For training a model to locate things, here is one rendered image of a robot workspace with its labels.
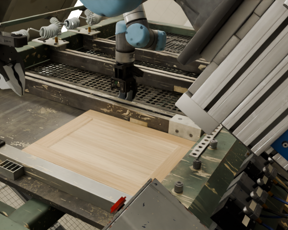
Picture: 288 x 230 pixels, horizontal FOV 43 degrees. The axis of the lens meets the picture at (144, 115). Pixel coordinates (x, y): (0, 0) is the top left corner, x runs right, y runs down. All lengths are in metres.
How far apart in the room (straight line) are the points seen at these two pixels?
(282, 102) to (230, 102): 0.09
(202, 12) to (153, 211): 0.36
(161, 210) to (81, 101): 0.96
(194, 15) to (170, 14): 6.02
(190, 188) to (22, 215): 0.47
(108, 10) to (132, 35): 0.60
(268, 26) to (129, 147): 0.75
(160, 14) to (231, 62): 6.15
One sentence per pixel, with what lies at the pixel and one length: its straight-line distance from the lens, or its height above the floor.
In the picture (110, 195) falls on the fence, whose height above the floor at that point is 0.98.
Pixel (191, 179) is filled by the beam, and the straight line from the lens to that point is 1.07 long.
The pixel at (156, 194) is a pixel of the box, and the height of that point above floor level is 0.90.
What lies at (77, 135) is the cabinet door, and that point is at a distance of 1.33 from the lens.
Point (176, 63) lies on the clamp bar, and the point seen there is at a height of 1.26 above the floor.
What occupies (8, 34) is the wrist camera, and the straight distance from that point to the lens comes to 1.04.
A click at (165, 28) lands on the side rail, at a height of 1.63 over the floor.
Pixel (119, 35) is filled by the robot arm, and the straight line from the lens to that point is 1.39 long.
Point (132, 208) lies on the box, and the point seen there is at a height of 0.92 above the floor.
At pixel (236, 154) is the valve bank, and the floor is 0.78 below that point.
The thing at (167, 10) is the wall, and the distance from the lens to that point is 6.74.
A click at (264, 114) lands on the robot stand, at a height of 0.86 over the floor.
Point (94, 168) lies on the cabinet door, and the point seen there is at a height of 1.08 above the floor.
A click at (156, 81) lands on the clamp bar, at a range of 1.77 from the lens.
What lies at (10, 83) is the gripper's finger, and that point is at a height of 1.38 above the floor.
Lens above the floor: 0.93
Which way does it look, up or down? 8 degrees up
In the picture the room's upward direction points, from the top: 47 degrees counter-clockwise
